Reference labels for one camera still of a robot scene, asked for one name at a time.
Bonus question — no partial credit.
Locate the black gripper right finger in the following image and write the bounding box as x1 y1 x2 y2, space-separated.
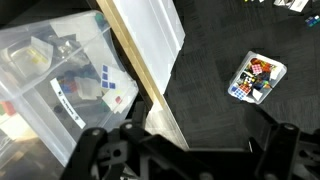
254 123 320 180

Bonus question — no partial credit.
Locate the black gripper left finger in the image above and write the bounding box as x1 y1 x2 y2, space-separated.
59 101 150 180

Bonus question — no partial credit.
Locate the clear plastic storage container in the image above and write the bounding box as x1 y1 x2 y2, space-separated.
0 10 134 165

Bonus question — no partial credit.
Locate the white paper with blue squares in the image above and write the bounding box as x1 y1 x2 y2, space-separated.
101 65 138 113

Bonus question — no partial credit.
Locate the floor bin of puzzle cubes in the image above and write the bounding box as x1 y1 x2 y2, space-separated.
228 51 287 104

